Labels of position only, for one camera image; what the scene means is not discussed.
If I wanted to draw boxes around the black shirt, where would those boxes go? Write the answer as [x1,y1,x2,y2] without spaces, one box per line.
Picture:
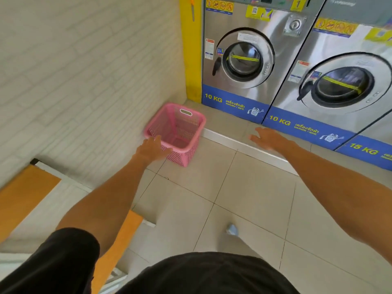
[0,228,300,294]

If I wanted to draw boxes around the silver coin box lock plate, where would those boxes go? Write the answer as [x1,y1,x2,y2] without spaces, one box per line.
[283,13,307,37]

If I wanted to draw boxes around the grey trouser leg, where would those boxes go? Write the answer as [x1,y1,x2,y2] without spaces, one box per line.
[218,233,263,258]

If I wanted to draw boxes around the yellow pillar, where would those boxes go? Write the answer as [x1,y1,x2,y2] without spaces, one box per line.
[179,0,203,104]

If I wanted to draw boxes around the person's left hand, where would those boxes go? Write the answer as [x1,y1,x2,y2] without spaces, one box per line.
[136,135,173,164]

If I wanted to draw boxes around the person's right forearm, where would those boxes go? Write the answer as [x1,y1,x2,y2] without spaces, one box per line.
[283,141,392,264]

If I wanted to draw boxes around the person's right hand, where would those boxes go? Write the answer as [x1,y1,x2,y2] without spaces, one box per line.
[249,127,297,154]

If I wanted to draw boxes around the steel front-load washing machine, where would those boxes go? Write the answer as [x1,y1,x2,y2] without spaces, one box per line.
[262,0,392,151]
[202,0,328,125]

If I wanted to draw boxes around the yellow and blue sticker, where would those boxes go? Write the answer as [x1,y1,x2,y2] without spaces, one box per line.
[245,5,273,22]
[364,27,392,44]

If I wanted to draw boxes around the yellow warning sticker strip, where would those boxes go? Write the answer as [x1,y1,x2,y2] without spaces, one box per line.
[205,0,234,15]
[313,18,359,38]

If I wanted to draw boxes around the white and red label sticker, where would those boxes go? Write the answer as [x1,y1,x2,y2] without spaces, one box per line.
[287,60,310,84]
[204,38,215,61]

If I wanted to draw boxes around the large steel washing machine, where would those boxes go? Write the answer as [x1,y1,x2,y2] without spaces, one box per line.
[335,111,392,172]

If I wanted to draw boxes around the orange bench panel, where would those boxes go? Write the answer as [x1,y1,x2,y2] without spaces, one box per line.
[0,164,62,243]
[91,210,144,294]

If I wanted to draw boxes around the person's left forearm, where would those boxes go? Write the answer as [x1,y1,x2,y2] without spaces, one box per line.
[56,154,154,257]

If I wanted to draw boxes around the round steel washer door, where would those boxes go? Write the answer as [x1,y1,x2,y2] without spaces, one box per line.
[296,52,392,115]
[213,27,275,90]

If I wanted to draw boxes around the pink plastic laundry basket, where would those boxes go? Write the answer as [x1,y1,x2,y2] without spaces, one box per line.
[144,103,206,167]

